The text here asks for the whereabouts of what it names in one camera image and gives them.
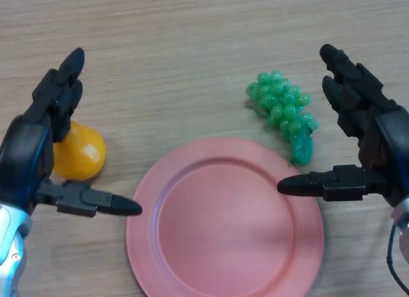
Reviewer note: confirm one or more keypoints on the green grapes bunch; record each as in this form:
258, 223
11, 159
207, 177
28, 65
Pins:
281, 102

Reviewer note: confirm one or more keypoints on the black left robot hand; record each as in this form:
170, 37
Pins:
22, 156

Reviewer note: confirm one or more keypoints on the pink round plate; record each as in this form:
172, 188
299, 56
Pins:
223, 230

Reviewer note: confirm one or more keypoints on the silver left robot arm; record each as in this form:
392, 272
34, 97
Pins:
9, 239

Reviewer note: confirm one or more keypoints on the orange yellow pear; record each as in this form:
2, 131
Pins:
80, 156

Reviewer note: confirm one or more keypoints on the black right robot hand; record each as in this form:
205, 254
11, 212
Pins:
390, 140

